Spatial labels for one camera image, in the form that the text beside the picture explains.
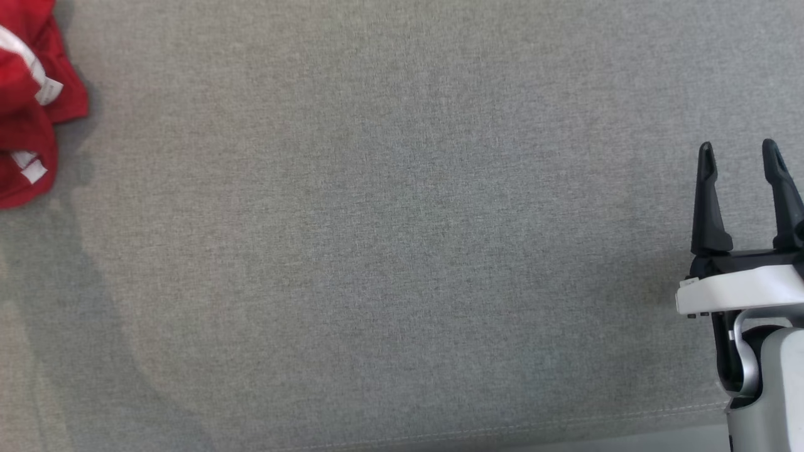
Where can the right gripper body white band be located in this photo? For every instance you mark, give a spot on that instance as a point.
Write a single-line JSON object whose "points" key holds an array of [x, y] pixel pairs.
{"points": [[741, 289]]}

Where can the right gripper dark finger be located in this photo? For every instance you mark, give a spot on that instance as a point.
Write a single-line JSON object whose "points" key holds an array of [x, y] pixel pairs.
{"points": [[788, 207], [708, 213]]}

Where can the red shorts white side stripe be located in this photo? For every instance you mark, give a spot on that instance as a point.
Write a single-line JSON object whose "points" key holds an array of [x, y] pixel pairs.
{"points": [[25, 132]]}

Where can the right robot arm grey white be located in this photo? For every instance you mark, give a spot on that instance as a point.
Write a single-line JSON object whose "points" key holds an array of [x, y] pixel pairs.
{"points": [[779, 389]]}

